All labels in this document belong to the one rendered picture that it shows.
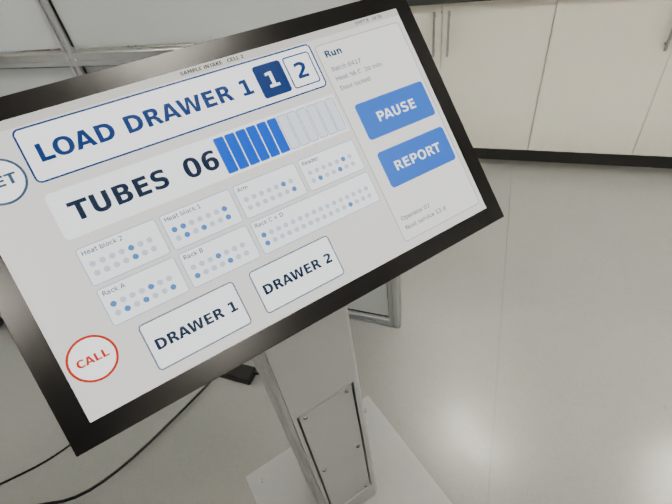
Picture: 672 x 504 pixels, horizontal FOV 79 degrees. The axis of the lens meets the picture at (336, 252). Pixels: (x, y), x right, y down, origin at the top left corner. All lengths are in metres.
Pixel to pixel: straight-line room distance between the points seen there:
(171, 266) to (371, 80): 0.30
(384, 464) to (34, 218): 1.13
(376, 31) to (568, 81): 1.96
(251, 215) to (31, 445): 1.57
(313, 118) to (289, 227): 0.12
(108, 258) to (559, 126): 2.36
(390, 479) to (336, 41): 1.13
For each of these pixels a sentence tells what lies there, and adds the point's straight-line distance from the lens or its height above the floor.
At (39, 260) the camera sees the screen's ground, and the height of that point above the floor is 1.09.
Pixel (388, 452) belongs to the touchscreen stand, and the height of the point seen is 0.04.
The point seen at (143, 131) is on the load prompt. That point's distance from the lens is 0.44.
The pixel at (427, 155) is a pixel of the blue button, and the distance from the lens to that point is 0.51.
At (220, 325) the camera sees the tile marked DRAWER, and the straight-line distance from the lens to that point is 0.41.
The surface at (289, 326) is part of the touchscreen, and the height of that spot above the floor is 0.97.
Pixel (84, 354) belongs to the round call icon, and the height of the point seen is 1.02.
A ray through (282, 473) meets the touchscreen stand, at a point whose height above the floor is 0.04.
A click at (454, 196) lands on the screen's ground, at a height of 1.00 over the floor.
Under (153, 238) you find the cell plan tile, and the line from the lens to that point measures 0.42.
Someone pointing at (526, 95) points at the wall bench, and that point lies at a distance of 2.46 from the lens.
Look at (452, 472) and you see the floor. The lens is 1.39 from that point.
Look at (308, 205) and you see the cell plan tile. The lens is 0.44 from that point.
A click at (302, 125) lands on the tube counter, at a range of 0.46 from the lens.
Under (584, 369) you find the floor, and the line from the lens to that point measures 1.65.
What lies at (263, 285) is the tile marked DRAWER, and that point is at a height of 1.01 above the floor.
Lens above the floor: 1.29
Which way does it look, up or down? 40 degrees down
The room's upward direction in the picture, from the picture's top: 9 degrees counter-clockwise
